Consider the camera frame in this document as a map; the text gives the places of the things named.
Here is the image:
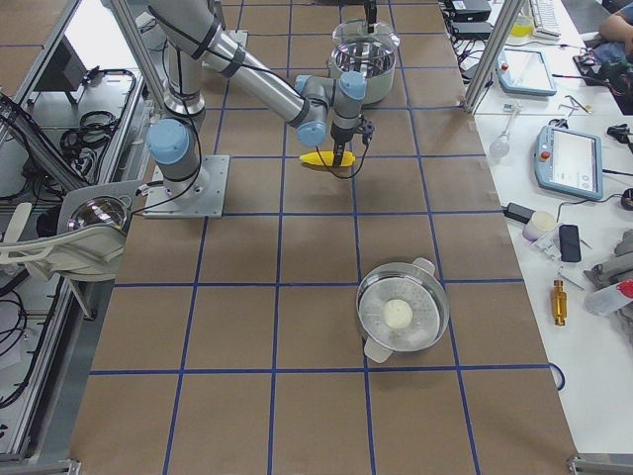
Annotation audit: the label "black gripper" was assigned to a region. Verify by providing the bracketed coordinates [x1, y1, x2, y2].
[330, 0, 377, 167]

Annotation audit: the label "glass pot lid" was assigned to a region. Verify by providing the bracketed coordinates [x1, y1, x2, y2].
[332, 19, 401, 48]

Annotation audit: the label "yellow toy corn cob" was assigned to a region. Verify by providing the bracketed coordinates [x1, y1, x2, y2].
[299, 150, 356, 168]

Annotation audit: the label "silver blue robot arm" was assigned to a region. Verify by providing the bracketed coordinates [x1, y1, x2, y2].
[148, 1, 374, 179]

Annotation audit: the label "pale green cooking pot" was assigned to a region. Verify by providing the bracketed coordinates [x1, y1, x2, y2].
[327, 39, 396, 105]

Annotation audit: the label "steel steamer pot with bun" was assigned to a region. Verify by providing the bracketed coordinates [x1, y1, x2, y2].
[355, 257, 449, 363]

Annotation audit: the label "blue teach pendant far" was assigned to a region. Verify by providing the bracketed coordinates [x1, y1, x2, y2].
[497, 48, 557, 97]

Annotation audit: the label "blue teach pendant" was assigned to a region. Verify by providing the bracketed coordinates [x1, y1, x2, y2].
[533, 126, 603, 201]
[497, 48, 557, 97]

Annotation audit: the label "black scissors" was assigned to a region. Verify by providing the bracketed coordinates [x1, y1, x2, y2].
[548, 118, 569, 130]

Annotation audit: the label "black power adapter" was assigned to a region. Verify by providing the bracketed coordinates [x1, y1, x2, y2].
[502, 202, 535, 224]

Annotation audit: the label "blue teach pendant near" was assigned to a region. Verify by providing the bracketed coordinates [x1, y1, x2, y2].
[533, 126, 603, 201]

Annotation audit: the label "black smartphone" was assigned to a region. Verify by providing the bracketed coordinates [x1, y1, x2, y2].
[559, 225, 582, 263]

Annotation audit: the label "spare glass lid on chair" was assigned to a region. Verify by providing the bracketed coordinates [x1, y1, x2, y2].
[66, 195, 129, 231]

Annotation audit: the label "gold brass fitting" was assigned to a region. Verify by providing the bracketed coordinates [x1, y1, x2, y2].
[550, 279, 568, 327]

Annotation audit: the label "aluminium frame post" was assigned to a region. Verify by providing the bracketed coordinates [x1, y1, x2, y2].
[463, 0, 523, 113]

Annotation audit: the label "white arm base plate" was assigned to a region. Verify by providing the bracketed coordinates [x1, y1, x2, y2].
[141, 154, 230, 219]

